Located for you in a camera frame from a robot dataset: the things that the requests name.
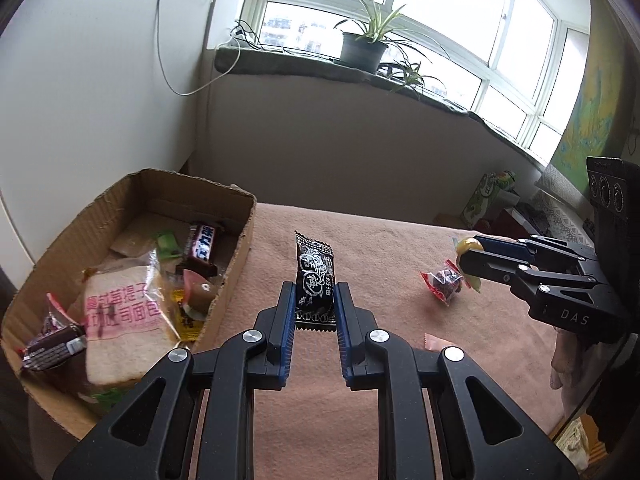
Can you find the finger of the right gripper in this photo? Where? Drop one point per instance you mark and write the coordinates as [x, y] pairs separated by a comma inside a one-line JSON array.
[[501, 269], [505, 248]]

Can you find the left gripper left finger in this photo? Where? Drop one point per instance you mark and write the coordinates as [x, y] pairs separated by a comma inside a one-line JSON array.
[[192, 414]]

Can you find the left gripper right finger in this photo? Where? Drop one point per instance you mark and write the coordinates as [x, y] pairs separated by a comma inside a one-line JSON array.
[[439, 413]]

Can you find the yellow ball candy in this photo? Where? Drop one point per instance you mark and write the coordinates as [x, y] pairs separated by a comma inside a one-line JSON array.
[[462, 247]]

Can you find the red date snack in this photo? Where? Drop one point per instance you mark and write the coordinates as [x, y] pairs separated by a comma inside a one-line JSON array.
[[56, 319], [445, 283]]

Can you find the pink candy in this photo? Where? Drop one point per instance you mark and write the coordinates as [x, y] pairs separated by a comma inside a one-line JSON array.
[[435, 344]]

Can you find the packaged toast bread slice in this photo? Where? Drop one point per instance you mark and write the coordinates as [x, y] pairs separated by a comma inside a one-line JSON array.
[[127, 319]]

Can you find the snickers bar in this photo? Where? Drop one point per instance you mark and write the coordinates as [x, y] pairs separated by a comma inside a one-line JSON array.
[[55, 348], [201, 248]]

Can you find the brown ball candy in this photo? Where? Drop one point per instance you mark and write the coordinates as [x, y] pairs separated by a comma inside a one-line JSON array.
[[198, 295]]

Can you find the black patterned candy packet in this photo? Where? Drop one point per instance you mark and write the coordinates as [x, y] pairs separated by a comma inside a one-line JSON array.
[[314, 285]]

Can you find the light green candy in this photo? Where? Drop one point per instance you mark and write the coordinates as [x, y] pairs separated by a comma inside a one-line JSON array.
[[167, 246]]

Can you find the dark green candy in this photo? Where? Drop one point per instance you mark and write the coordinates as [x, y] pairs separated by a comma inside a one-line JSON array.
[[102, 401]]

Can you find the white gloved hand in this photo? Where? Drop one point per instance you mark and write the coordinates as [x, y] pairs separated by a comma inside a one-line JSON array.
[[575, 366]]

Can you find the white lace cloth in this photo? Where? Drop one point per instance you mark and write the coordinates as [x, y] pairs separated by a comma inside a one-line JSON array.
[[564, 223]]

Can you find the green paper bag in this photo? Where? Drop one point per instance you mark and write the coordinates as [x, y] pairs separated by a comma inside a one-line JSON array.
[[484, 194]]

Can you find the pink table cloth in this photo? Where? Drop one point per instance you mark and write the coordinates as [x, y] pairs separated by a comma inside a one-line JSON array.
[[316, 428]]

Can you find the landscape painting scroll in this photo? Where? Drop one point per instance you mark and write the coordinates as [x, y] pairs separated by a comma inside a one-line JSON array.
[[599, 120]]

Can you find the cardboard box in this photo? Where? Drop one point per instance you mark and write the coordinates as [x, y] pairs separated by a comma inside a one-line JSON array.
[[120, 223]]

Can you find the small spider plant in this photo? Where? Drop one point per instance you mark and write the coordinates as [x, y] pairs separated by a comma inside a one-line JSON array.
[[405, 78]]

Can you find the potted spider plant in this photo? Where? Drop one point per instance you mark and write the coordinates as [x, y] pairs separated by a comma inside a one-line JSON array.
[[365, 40]]

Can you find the window frame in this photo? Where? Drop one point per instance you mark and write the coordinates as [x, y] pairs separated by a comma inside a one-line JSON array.
[[515, 63]]

